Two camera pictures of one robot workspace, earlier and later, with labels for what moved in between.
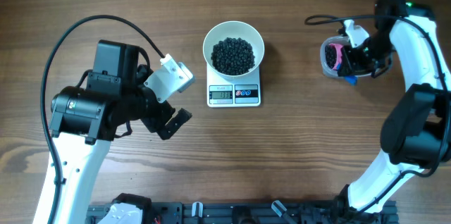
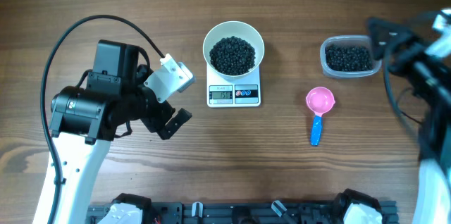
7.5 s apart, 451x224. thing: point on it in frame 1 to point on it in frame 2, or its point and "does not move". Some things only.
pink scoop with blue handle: [351, 79] to [320, 101]
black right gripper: [349, 67] to [413, 46]
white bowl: [234, 29] does not move
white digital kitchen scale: [231, 91] does not move
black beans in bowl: [232, 56] does not move
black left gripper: [156, 123] does not move
